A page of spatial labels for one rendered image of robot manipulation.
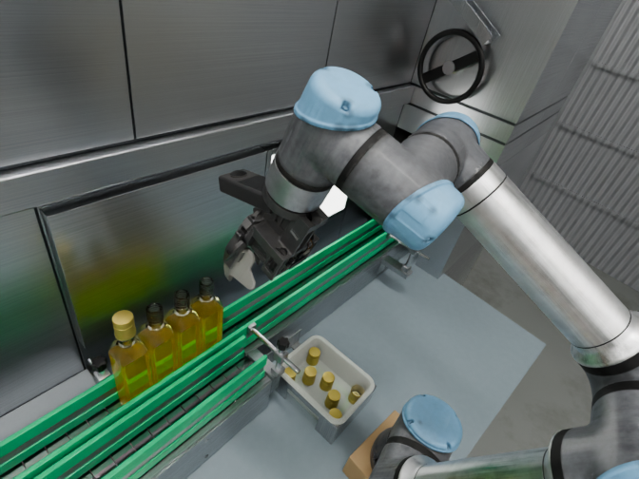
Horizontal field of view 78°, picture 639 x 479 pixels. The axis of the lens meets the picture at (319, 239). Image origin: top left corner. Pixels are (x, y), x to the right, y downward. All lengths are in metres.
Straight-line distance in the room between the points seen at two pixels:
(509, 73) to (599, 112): 2.36
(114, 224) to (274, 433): 0.63
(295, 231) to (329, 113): 0.17
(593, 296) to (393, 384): 0.80
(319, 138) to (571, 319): 0.36
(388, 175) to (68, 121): 0.51
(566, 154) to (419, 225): 3.42
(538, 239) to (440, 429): 0.46
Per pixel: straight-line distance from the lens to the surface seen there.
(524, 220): 0.51
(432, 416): 0.86
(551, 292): 0.54
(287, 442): 1.10
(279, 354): 0.95
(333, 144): 0.38
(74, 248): 0.80
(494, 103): 1.38
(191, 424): 0.92
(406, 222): 0.38
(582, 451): 0.55
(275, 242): 0.51
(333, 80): 0.39
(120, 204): 0.79
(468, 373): 1.39
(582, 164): 3.76
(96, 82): 0.73
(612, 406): 0.57
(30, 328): 0.92
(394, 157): 0.38
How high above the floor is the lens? 1.74
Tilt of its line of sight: 37 degrees down
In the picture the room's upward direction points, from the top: 13 degrees clockwise
